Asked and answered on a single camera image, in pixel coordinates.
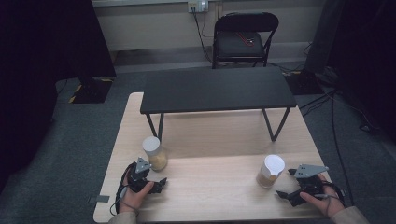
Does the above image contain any wall power outlet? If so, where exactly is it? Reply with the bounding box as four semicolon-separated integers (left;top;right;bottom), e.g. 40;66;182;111
187;0;209;14

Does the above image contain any black stand base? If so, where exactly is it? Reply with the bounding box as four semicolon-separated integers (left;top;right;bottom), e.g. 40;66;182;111
67;76;115;105

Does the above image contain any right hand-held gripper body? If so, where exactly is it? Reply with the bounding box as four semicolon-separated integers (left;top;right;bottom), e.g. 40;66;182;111
287;163;330;207

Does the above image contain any jar with brown powder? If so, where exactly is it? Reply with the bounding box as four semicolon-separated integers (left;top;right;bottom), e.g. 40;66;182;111
256;154;286;189

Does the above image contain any black folding chair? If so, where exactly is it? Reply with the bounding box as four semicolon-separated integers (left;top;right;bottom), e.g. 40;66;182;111
211;11;280;70

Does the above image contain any dark curtain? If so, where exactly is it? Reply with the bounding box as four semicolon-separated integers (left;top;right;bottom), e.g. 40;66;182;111
328;0;396;143

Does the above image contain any left hand-held gripper cable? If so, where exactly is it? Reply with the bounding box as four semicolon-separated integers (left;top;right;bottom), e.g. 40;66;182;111
109;163;134;217

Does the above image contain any hand-held gripper cable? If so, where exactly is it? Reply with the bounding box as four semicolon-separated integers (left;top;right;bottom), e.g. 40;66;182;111
109;163;134;217
313;180;347;210

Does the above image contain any person's right hand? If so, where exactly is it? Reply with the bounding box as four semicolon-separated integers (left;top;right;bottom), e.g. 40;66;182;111
300;173;346;219

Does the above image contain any red cable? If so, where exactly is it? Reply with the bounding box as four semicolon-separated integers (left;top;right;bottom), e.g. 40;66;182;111
234;31;255;48

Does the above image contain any jar with yellow powder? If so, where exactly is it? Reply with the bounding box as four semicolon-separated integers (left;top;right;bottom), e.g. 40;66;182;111
142;135;169;173

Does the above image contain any black floor plate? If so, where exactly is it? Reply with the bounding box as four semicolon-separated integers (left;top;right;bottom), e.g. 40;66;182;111
284;70;325;96

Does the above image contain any black curtain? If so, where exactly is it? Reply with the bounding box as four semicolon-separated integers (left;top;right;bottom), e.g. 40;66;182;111
0;0;118;191

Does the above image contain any black metal shelf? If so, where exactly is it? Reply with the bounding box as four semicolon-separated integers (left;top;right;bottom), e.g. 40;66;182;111
139;66;298;147

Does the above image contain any right hand-held gripper cable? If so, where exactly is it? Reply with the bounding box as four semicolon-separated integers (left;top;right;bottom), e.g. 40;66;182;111
313;180;347;210

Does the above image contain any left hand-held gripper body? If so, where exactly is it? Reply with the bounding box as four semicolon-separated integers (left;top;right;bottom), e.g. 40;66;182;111
125;157;157;194

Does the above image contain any grey tape strip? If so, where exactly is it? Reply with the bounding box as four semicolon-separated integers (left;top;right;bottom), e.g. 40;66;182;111
88;194;111;205

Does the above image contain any black power cable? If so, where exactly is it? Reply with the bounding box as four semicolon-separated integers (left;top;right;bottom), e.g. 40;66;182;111
191;8;215;64

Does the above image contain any person's left hand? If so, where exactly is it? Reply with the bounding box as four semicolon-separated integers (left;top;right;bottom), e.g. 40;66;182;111
119;176;155;215

